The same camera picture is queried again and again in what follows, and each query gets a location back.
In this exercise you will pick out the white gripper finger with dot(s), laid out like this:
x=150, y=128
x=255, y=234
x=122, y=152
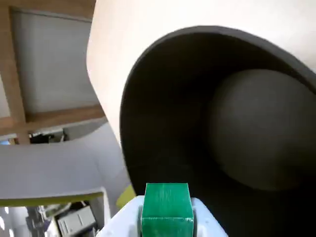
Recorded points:
x=121, y=219
x=209, y=219

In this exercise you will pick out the green cube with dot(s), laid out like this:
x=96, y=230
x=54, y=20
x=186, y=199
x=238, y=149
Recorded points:
x=167, y=212

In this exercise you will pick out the black round pot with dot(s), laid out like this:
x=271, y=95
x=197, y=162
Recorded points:
x=222, y=128

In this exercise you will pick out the grey computer case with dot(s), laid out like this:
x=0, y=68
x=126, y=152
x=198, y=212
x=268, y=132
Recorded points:
x=74, y=219

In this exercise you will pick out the grey desk partition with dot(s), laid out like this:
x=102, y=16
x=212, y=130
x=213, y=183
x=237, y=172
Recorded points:
x=49, y=168

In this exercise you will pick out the wooden frame with grey panel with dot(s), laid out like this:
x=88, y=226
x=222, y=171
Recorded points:
x=49, y=66

